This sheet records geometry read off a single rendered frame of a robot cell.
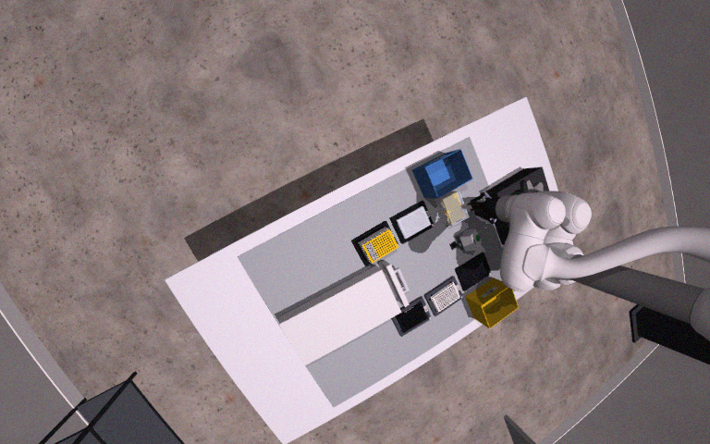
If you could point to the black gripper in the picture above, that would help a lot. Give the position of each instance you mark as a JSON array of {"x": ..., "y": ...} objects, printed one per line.
[{"x": 484, "y": 213}]

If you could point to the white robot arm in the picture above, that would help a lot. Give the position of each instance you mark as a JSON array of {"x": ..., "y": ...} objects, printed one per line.
[{"x": 538, "y": 256}]

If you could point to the blue bin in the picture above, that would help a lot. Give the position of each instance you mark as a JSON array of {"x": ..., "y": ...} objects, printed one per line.
[{"x": 444, "y": 176}]

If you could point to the grey bench mat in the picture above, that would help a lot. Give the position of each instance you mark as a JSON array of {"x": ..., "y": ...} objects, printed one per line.
[{"x": 317, "y": 255}]

